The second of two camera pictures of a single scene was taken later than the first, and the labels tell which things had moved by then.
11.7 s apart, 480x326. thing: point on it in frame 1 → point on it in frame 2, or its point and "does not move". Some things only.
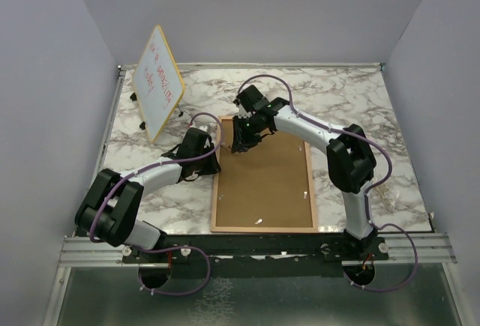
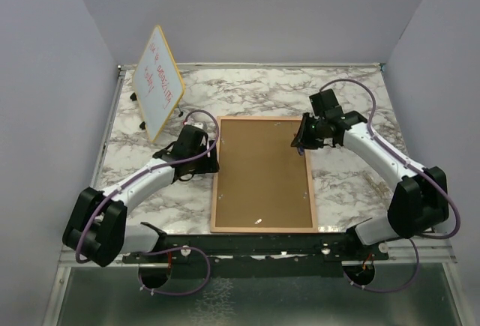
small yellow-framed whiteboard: (158, 85) does not move
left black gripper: (212, 167) does not move
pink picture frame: (266, 188) does not move
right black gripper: (241, 142) → (310, 143)
